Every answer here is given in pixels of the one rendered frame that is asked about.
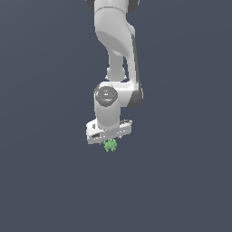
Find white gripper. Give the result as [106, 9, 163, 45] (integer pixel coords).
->
[85, 119, 133, 145]

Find small green object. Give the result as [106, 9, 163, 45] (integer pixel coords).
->
[103, 138, 118, 152]

